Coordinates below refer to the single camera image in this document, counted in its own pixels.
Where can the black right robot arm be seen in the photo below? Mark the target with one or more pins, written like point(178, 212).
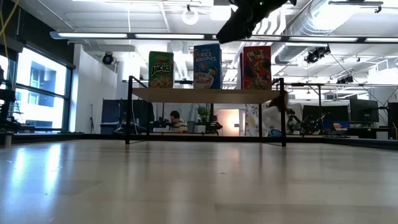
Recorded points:
point(393, 121)

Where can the long ceiling light strip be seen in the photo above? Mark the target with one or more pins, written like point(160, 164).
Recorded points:
point(93, 35)

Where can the green Apple Jacks cereal box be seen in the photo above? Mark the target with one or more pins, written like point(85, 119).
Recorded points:
point(161, 70)

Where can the red Froot Loops cereal box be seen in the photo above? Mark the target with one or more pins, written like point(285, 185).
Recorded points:
point(257, 68)

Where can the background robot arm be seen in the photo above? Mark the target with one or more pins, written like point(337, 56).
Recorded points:
point(161, 124)

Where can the black computer monitor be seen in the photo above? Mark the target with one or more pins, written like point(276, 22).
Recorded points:
point(323, 113)
point(363, 110)

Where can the silver ventilation duct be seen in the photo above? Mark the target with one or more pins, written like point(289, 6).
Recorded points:
point(298, 31)

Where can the black ceiling camera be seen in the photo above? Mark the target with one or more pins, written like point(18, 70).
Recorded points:
point(317, 55)
point(108, 58)

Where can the large window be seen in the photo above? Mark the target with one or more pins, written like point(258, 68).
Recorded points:
point(46, 93)

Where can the person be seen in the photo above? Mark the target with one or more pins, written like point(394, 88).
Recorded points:
point(273, 118)
point(178, 123)

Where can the black screen panel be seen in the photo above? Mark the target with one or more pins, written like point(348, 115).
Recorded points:
point(112, 115)

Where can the blue Rice Krispies cereal box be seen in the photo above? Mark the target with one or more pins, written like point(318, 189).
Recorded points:
point(206, 67)

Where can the wooden shelf black legs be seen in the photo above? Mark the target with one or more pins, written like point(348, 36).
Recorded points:
point(202, 95)

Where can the green potted plant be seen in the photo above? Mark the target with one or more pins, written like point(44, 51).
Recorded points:
point(203, 112)

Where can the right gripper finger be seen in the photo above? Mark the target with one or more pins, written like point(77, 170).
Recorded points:
point(231, 31)

